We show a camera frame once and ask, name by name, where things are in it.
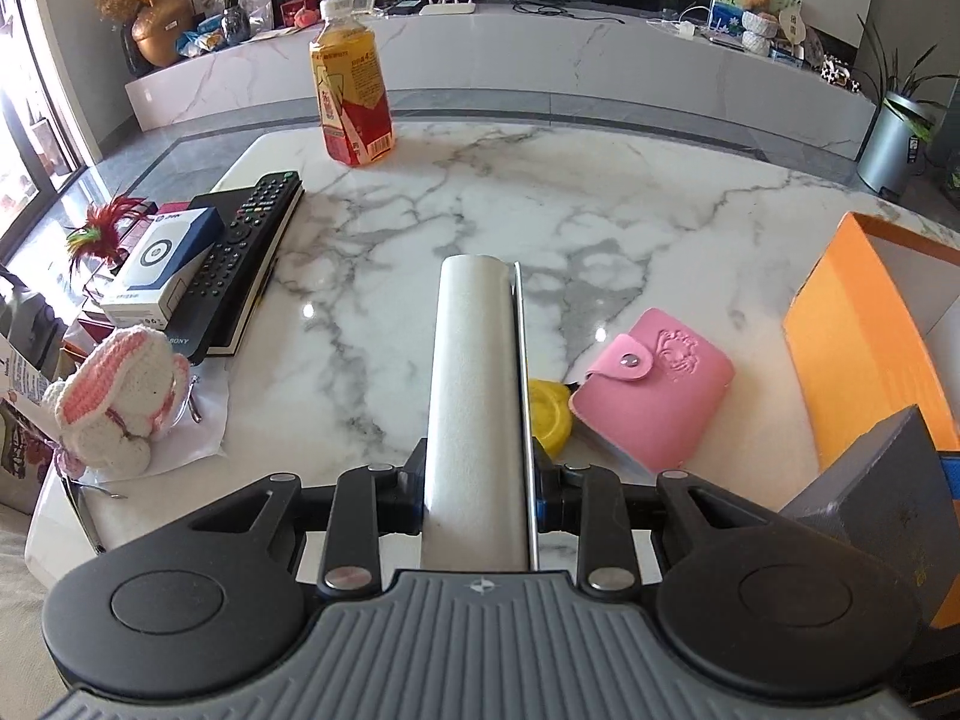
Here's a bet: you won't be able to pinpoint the grey gift box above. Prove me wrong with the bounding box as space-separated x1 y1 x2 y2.
778 404 959 632

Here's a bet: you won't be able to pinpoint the black hardcover book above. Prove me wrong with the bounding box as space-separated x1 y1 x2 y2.
160 186 308 362

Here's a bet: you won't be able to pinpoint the yellow round tape measure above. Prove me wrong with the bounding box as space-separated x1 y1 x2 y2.
526 378 576 460

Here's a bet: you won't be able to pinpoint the black remote control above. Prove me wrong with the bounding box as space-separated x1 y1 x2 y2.
181 172 305 325

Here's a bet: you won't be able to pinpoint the cow figurine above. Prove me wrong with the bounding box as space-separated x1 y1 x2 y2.
820 55 865 92

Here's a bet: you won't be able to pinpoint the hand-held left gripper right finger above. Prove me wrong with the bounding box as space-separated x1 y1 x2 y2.
535 460 786 593

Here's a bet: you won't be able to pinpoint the printed paper bag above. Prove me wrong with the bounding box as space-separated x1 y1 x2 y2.
0 333 55 517

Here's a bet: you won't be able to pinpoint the green potted plant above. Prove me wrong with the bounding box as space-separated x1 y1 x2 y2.
853 13 960 137

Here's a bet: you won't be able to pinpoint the gold round vase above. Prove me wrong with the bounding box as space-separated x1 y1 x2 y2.
130 0 199 70

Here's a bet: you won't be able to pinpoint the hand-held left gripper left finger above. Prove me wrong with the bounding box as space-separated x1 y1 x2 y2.
180 441 428 596

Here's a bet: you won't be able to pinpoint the stacked white ceramic bowls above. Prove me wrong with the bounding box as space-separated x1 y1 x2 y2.
738 6 782 59

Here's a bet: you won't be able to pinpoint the blue and white box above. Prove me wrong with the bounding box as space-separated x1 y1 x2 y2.
99 208 227 332

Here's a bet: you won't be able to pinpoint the orange cardboard box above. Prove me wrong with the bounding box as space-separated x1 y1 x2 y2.
781 211 960 482

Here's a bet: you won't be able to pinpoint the colourful feather toy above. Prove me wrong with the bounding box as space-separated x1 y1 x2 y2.
65 194 152 269

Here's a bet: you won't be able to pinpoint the white pink crochet bunny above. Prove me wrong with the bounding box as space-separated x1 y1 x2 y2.
40 325 193 476

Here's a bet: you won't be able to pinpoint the silver trash can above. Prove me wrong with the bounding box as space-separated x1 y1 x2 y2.
856 89 940 200

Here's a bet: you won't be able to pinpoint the printed picture card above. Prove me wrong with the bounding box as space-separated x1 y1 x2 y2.
708 0 801 40

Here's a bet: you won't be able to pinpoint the snack packets pile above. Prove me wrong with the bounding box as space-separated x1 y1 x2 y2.
175 13 227 59

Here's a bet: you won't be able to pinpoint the white case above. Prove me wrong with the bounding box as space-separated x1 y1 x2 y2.
418 254 542 572

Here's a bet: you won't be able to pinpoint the pink card wallet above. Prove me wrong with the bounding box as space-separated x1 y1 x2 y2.
567 307 737 482

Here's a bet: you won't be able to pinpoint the orange drink bottle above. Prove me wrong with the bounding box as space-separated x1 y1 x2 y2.
308 0 398 168

